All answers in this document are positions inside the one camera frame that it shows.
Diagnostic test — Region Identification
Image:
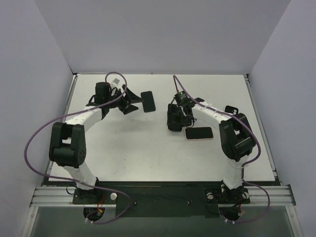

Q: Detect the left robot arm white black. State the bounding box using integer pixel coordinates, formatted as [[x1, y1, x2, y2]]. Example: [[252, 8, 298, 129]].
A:
[[49, 79, 143, 203]]

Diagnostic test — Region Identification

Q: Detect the black phone case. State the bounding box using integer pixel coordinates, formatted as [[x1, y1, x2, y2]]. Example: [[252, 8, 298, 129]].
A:
[[225, 105, 239, 115]]

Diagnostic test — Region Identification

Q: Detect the black phone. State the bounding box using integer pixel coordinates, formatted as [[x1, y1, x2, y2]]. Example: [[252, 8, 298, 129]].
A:
[[141, 91, 156, 113]]

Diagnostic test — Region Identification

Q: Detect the aluminium frame rail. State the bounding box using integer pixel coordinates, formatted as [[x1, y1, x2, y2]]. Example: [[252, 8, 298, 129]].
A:
[[243, 74, 296, 206]]

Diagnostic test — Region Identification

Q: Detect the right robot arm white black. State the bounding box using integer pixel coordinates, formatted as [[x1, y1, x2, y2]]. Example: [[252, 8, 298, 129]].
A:
[[167, 91, 257, 202]]

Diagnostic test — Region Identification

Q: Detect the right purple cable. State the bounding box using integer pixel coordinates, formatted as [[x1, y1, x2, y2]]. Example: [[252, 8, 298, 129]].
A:
[[172, 75, 271, 224]]

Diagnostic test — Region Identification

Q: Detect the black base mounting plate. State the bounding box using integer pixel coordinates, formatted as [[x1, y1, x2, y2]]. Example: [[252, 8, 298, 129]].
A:
[[73, 181, 250, 220]]

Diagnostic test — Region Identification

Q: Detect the purple cable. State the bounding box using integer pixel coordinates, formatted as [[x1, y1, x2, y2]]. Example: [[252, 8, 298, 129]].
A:
[[172, 75, 271, 224], [24, 71, 133, 224]]

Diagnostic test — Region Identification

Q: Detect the phone in pink case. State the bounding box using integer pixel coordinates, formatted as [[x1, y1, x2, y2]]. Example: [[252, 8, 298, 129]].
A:
[[185, 127, 214, 141]]

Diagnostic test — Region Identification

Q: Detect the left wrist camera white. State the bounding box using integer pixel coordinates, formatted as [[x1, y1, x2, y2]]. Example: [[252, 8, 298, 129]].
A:
[[110, 78, 120, 88]]

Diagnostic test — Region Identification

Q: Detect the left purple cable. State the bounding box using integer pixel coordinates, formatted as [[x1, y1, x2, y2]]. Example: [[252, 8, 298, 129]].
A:
[[24, 71, 133, 224]]

